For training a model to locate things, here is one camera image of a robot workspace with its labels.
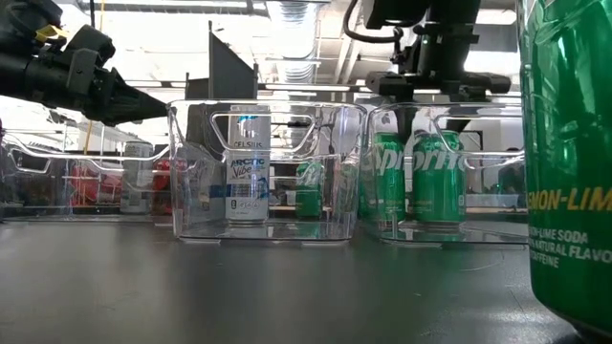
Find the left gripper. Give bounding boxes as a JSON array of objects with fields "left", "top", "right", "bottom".
[{"left": 26, "top": 24, "right": 169, "bottom": 128}]

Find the yellow cable tag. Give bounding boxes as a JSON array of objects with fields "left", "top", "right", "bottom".
[{"left": 35, "top": 23, "right": 68, "bottom": 43}]

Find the corrugated silver ceiling duct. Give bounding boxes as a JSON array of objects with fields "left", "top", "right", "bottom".
[{"left": 267, "top": 0, "right": 319, "bottom": 85}]

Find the red cabinet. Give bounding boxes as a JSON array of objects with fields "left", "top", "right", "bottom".
[{"left": 69, "top": 160, "right": 126, "bottom": 207}]

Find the person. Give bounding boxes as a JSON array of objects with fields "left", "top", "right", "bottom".
[{"left": 496, "top": 147, "right": 526, "bottom": 209}]

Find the ceiling light strip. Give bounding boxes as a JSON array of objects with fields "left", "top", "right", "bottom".
[{"left": 257, "top": 83, "right": 522, "bottom": 102}]

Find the black standing panel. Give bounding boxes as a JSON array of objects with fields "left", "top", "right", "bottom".
[{"left": 185, "top": 21, "right": 259, "bottom": 104}]

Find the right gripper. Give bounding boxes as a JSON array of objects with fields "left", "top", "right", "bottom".
[{"left": 365, "top": 21, "right": 513, "bottom": 144}]

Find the clear plastic bin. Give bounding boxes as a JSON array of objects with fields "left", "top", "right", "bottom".
[
  {"left": 0, "top": 131, "right": 171, "bottom": 224},
  {"left": 365, "top": 100, "right": 532, "bottom": 246},
  {"left": 166, "top": 98, "right": 368, "bottom": 243}
]

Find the green Sprite can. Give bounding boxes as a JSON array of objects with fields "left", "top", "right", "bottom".
[
  {"left": 367, "top": 132, "right": 407, "bottom": 225},
  {"left": 411, "top": 129, "right": 468, "bottom": 225},
  {"left": 295, "top": 161, "right": 326, "bottom": 220},
  {"left": 515, "top": 0, "right": 612, "bottom": 338}
]

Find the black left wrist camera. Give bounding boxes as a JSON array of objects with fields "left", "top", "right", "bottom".
[{"left": 0, "top": 0, "right": 66, "bottom": 47}]

